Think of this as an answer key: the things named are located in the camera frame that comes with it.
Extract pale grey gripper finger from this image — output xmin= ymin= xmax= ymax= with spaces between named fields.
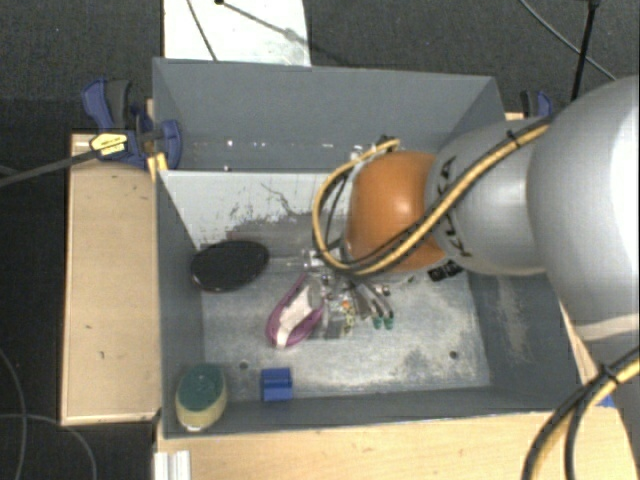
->
xmin=323 ymin=317 xmax=355 ymax=341
xmin=305 ymin=273 xmax=329 ymax=322

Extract purple and white cloth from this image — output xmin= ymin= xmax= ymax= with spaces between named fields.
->
xmin=264 ymin=272 xmax=327 ymax=350

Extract blue block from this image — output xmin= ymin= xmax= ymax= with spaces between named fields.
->
xmin=259 ymin=366 xmax=294 ymax=403

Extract black oval disc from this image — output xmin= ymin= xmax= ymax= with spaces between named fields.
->
xmin=189 ymin=239 xmax=271 ymax=294

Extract grey metal bin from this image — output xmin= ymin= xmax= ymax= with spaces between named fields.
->
xmin=149 ymin=56 xmax=604 ymax=440

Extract green and yellow sponge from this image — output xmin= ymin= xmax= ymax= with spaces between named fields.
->
xmin=174 ymin=362 xmax=229 ymax=434

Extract pale wood board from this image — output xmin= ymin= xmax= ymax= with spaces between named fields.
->
xmin=59 ymin=132 xmax=164 ymax=427

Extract black cylinder on white bracket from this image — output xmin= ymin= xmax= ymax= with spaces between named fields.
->
xmin=427 ymin=261 xmax=465 ymax=284

